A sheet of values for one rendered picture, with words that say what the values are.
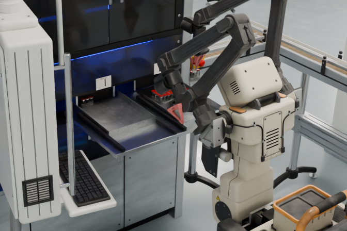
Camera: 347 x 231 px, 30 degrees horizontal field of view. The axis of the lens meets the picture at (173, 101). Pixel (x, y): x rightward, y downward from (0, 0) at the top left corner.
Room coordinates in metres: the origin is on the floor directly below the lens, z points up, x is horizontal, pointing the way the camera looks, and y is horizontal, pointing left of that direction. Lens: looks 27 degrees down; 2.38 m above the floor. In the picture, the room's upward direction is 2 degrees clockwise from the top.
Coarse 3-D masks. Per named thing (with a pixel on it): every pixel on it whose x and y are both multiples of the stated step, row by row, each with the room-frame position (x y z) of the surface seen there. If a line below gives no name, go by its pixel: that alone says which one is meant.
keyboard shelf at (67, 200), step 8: (88, 160) 2.46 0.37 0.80; (104, 184) 2.28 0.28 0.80; (64, 192) 2.20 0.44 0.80; (64, 200) 2.15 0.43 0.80; (72, 200) 2.15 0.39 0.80; (112, 200) 2.16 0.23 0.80; (72, 208) 2.10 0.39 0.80; (80, 208) 2.10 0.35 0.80; (88, 208) 2.10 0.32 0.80; (96, 208) 2.11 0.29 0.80; (104, 208) 2.13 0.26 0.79; (72, 216) 2.07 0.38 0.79
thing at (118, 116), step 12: (120, 96) 2.93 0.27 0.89; (84, 108) 2.81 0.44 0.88; (96, 108) 2.81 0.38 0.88; (108, 108) 2.82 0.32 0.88; (120, 108) 2.82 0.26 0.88; (132, 108) 2.83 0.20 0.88; (144, 108) 2.77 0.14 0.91; (96, 120) 2.69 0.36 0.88; (108, 120) 2.70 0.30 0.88; (120, 120) 2.70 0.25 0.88; (132, 120) 2.70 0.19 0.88; (144, 120) 2.65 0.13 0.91; (108, 132) 2.54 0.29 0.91; (120, 132) 2.57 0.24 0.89
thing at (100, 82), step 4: (108, 76) 2.83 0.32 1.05; (96, 80) 2.79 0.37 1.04; (100, 80) 2.81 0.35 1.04; (104, 80) 2.82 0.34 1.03; (108, 80) 2.83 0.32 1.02; (96, 84) 2.79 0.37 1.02; (100, 84) 2.81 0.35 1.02; (104, 84) 2.82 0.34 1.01; (108, 84) 2.83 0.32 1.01; (96, 88) 2.79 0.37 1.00; (100, 88) 2.81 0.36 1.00
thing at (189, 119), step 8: (144, 96) 2.92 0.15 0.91; (168, 104) 2.89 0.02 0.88; (216, 104) 2.86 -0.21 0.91; (168, 112) 2.75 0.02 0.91; (176, 112) 2.80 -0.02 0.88; (184, 112) 2.80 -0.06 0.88; (192, 112) 2.81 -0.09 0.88; (216, 112) 2.77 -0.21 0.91; (184, 120) 2.73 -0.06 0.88; (192, 120) 2.68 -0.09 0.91
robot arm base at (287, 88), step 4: (284, 80) 2.45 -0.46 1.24; (284, 84) 2.44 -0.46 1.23; (288, 84) 2.43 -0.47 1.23; (284, 88) 2.42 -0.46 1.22; (288, 88) 2.42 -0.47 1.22; (292, 88) 2.43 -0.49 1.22; (296, 88) 2.43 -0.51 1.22; (300, 88) 2.44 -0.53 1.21; (284, 92) 2.39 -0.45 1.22; (288, 92) 2.39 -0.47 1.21
